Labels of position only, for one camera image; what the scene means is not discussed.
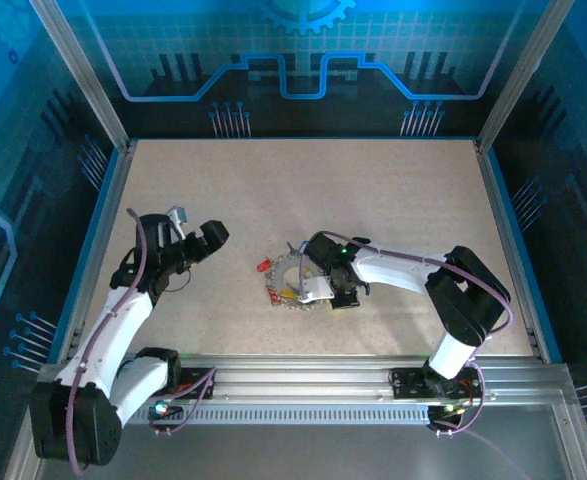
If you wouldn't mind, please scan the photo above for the aluminium frame post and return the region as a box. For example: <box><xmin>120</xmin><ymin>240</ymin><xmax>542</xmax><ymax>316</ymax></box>
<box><xmin>28</xmin><ymin>0</ymin><xmax>133</xmax><ymax>151</ymax></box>
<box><xmin>476</xmin><ymin>0</ymin><xmax>577</xmax><ymax>149</ymax></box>

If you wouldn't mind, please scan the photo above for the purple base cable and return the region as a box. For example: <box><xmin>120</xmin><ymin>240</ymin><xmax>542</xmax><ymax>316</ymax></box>
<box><xmin>147</xmin><ymin>366</ymin><xmax>219</xmax><ymax>438</ymax></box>
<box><xmin>430</xmin><ymin>363</ymin><xmax>488</xmax><ymax>440</ymax></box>

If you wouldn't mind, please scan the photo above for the pile of metal key rings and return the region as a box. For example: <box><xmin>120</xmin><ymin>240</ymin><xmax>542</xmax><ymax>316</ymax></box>
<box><xmin>262</xmin><ymin>251</ymin><xmax>342</xmax><ymax>315</ymax></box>

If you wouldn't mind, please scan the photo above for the blue table edge strip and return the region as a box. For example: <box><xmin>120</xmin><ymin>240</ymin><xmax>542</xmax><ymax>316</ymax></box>
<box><xmin>486</xmin><ymin>143</ymin><xmax>565</xmax><ymax>365</ymax></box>
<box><xmin>126</xmin><ymin>133</ymin><xmax>480</xmax><ymax>143</ymax></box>

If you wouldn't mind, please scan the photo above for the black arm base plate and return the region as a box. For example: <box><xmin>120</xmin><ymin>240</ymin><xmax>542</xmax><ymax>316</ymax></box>
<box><xmin>170</xmin><ymin>366</ymin><xmax>219</xmax><ymax>401</ymax></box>
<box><xmin>389</xmin><ymin>366</ymin><xmax>485</xmax><ymax>402</ymax></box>

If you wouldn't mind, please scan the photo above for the controller board with lights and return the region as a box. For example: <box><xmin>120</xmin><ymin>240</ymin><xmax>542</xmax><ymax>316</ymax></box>
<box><xmin>147</xmin><ymin>398</ymin><xmax>185</xmax><ymax>423</ymax></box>
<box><xmin>426</xmin><ymin>401</ymin><xmax>467</xmax><ymax>429</ymax></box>

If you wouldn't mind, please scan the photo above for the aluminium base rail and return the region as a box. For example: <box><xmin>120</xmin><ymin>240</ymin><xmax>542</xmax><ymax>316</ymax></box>
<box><xmin>36</xmin><ymin>351</ymin><xmax>572</xmax><ymax>404</ymax></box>

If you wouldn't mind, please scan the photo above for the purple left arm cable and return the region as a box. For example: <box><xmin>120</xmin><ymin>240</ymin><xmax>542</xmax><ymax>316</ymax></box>
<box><xmin>66</xmin><ymin>207</ymin><xmax>150</xmax><ymax>476</ymax></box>

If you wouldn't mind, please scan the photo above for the slotted grey cable duct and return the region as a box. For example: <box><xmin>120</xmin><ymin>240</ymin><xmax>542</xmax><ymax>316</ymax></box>
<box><xmin>145</xmin><ymin>403</ymin><xmax>434</xmax><ymax>428</ymax></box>

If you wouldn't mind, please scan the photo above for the thin black wire loop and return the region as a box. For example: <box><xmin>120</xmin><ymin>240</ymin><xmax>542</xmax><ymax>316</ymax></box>
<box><xmin>164</xmin><ymin>268</ymin><xmax>193</xmax><ymax>293</ymax></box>

